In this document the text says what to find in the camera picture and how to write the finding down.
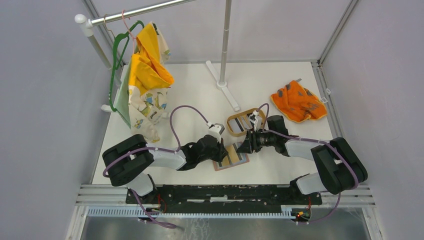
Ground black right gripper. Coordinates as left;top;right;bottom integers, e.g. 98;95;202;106
235;128;276;154

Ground yellow striped card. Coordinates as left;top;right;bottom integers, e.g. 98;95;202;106
221;144;242;167

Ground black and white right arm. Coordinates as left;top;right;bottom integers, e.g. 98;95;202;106
236;115;368;204

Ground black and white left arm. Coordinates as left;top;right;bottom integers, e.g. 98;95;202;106
102;134;229;187

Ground tan oval card tray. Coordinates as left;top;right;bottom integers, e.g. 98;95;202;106
226;108;267;137

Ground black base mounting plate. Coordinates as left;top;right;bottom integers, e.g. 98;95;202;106
141;184;323;214

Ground white rack base foot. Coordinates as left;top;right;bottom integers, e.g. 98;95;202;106
205;60;241;112

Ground orange cloth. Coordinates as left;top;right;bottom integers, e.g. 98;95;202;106
270;80;328;123

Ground yellow patterned garment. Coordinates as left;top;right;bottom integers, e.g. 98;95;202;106
115;22;175;143

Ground white left rack foot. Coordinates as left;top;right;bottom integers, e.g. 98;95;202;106
100;104;114;113

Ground pink clothes hanger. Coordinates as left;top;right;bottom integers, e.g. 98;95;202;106
121;9;136;53

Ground green clothes hanger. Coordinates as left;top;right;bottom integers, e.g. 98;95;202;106
108;20;145;113

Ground metal clothes rack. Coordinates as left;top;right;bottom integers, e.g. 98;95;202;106
74;0;242;114

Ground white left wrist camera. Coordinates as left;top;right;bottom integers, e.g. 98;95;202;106
208;123;225;143

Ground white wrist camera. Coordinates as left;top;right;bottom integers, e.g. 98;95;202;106
208;123;225;143
248;110;261;131

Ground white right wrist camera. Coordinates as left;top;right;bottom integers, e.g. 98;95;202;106
248;110;261;131

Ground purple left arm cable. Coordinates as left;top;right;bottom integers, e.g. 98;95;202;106
102;105;211;178

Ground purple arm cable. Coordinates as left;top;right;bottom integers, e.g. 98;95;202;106
102;105;211;178
256;102;360;224

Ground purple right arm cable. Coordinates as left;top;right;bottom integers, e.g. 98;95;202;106
256;102;360;224

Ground aluminium frame rail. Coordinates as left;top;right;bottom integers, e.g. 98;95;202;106
76;184;376;219

